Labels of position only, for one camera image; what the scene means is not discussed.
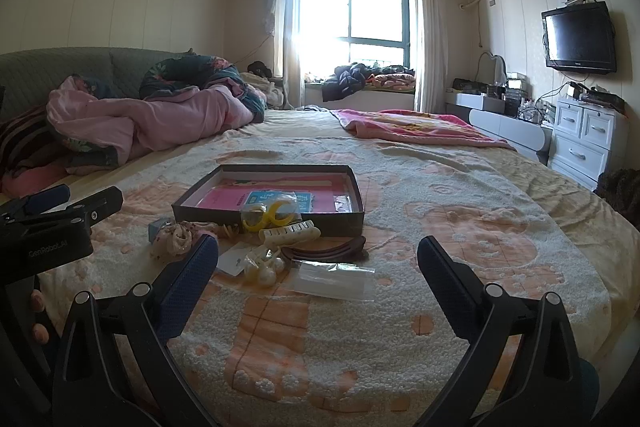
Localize black wall television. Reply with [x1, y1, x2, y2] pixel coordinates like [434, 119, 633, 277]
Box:
[541, 1, 617, 75]

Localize folded blanket on sill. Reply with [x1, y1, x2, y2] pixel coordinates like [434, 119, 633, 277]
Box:
[366, 72, 416, 93]

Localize dark jacket on sill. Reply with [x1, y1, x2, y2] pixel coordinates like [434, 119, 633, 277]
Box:
[321, 63, 372, 102]

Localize person's left hand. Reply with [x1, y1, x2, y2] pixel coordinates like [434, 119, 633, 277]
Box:
[30, 289, 49, 345]

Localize clear plastic bag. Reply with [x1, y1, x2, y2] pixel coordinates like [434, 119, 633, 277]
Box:
[288, 261, 375, 303]

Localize pink quilt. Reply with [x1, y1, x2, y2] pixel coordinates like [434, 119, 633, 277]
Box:
[47, 76, 267, 167]

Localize floral fabric scrunchie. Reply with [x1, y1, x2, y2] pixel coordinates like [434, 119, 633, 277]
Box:
[152, 221, 219, 259]

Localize black set-top box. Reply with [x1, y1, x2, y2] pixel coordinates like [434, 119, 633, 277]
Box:
[578, 90, 626, 114]

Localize bear pattern bed blanket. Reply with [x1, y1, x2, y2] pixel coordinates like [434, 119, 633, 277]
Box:
[40, 112, 639, 426]

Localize pink book in box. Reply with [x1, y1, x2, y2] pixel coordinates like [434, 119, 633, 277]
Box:
[192, 176, 354, 213]

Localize white drawer cabinet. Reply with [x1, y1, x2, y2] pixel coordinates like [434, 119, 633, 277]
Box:
[548, 98, 629, 191]

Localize left sheer curtain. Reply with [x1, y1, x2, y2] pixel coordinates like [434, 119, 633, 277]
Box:
[266, 0, 305, 107]

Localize brown hair clip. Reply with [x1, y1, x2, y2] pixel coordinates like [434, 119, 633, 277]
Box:
[280, 236, 369, 263]

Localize pearl clips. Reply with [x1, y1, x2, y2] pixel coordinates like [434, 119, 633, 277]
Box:
[243, 246, 286, 287]

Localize white grey low desk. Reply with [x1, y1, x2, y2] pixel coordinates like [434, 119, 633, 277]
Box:
[445, 92, 551, 165]

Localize dark floral quilt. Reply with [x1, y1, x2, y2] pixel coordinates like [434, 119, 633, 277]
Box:
[139, 54, 267, 124]

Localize right sheer curtain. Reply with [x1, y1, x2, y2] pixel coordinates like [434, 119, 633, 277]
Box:
[409, 0, 448, 113]

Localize grey green headboard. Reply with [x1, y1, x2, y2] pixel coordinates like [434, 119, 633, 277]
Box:
[0, 46, 174, 121]

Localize dark cardboard box tray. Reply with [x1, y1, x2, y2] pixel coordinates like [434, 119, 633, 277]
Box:
[172, 165, 364, 237]

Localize pink red cartoon blanket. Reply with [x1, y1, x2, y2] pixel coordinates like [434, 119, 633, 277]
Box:
[331, 109, 512, 150]

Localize dark clothes by curtain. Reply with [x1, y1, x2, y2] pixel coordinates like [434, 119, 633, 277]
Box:
[246, 61, 273, 79]

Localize sheer curtain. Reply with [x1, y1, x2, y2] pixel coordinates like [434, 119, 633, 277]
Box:
[409, 0, 448, 113]
[266, 0, 305, 107]

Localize window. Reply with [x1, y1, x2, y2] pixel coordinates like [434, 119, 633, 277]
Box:
[298, 0, 410, 83]

